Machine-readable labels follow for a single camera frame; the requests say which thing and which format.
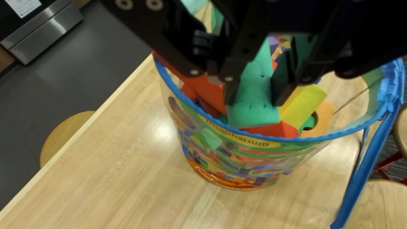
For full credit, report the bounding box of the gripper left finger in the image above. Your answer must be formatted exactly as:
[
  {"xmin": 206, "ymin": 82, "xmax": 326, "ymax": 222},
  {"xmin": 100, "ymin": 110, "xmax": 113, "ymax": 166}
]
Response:
[{"xmin": 101, "ymin": 0, "xmax": 268, "ymax": 106}]

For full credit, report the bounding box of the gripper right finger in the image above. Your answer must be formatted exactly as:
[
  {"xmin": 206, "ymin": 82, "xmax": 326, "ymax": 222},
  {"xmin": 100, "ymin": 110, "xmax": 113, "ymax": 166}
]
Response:
[{"xmin": 271, "ymin": 32, "xmax": 407, "ymax": 107}]

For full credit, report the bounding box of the green foam block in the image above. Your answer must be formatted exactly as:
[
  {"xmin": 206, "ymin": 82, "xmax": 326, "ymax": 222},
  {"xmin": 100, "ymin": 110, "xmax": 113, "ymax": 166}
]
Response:
[{"xmin": 226, "ymin": 38, "xmax": 281, "ymax": 128}]

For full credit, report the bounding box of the orange-red foam block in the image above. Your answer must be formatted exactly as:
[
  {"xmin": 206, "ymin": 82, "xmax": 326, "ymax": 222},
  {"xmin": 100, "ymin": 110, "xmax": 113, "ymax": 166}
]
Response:
[{"xmin": 153, "ymin": 51, "xmax": 228, "ymax": 115}]

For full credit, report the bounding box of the yellow foam block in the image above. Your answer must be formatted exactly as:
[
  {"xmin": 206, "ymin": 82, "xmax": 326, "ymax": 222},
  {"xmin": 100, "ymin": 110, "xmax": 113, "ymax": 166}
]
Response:
[{"xmin": 279, "ymin": 84, "xmax": 328, "ymax": 129}]

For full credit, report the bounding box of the heap of foam blocks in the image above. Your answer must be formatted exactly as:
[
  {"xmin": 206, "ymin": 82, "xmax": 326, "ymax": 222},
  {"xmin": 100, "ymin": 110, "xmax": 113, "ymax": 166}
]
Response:
[{"xmin": 180, "ymin": 0, "xmax": 336, "ymax": 138}]

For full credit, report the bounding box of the round wooden stool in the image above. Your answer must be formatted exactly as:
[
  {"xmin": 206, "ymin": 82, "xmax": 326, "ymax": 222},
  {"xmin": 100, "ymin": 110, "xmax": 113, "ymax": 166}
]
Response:
[
  {"xmin": 39, "ymin": 110, "xmax": 96, "ymax": 169},
  {"xmin": 372, "ymin": 104, "xmax": 407, "ymax": 185},
  {"xmin": 345, "ymin": 179, "xmax": 407, "ymax": 229}
]

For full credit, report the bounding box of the red foam block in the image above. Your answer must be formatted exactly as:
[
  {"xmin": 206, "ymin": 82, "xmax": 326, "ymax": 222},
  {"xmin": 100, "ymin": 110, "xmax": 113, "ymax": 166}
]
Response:
[{"xmin": 241, "ymin": 121, "xmax": 300, "ymax": 139}]

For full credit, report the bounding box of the clear plastic tub blue rim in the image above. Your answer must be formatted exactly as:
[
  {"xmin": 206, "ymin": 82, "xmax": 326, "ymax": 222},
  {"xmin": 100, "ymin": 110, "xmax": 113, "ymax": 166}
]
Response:
[{"xmin": 152, "ymin": 0, "xmax": 406, "ymax": 191}]

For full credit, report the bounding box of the blue tub strap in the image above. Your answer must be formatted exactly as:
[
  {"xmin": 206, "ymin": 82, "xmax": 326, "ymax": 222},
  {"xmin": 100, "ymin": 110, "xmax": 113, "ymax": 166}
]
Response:
[{"xmin": 330, "ymin": 101, "xmax": 402, "ymax": 229}]

